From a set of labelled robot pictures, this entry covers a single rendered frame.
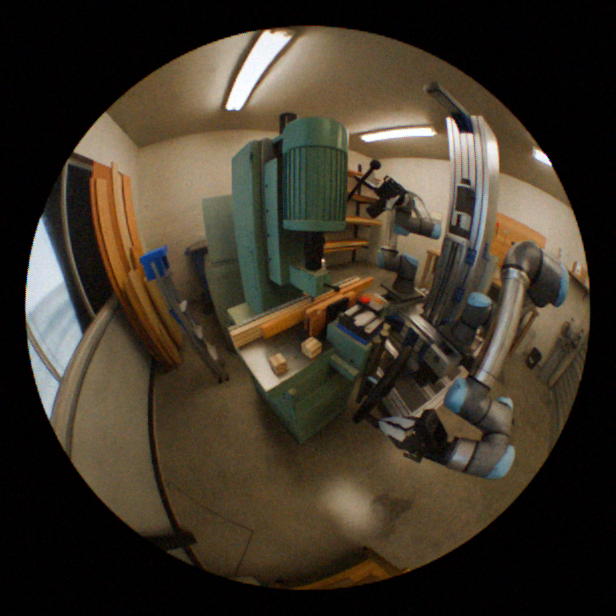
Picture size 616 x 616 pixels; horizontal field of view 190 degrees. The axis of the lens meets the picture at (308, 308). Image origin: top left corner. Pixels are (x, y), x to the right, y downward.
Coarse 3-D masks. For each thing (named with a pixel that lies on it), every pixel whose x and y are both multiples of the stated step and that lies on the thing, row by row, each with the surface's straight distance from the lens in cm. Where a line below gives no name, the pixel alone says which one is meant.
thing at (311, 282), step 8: (296, 264) 57; (304, 264) 57; (296, 272) 55; (304, 272) 51; (312, 272) 50; (320, 272) 51; (328, 272) 51; (296, 280) 56; (304, 280) 52; (312, 280) 49; (320, 280) 49; (328, 280) 52; (304, 288) 53; (312, 288) 50; (320, 288) 51; (328, 288) 53
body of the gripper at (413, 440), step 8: (416, 432) 44; (408, 440) 43; (416, 440) 44; (424, 440) 43; (456, 440) 44; (416, 448) 42; (424, 448) 43; (448, 448) 45; (416, 456) 46; (424, 456) 49; (432, 456) 48; (440, 456) 47; (448, 456) 43; (440, 464) 46
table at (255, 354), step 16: (384, 304) 74; (272, 336) 53; (288, 336) 52; (304, 336) 52; (320, 336) 52; (240, 352) 50; (256, 352) 49; (272, 352) 48; (288, 352) 48; (320, 352) 47; (256, 368) 45; (272, 368) 45; (288, 368) 44; (304, 368) 44; (320, 368) 51; (336, 368) 51; (352, 368) 49; (272, 384) 42; (288, 384) 45
